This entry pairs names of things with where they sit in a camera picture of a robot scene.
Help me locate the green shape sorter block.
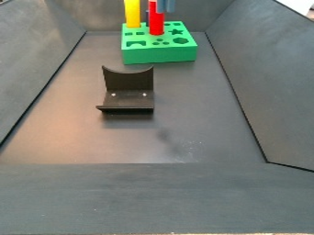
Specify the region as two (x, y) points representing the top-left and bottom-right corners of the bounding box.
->
(122, 21), (198, 64)

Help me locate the red cylinder peg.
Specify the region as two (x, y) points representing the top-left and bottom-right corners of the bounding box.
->
(149, 0), (165, 36)

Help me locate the black curved fixture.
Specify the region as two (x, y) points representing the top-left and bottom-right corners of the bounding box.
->
(97, 66), (155, 112)

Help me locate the yellow rectangular block peg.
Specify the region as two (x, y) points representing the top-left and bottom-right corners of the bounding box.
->
(125, 0), (141, 28)

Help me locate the light blue three prong object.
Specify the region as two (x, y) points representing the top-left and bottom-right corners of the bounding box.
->
(157, 0), (175, 13)

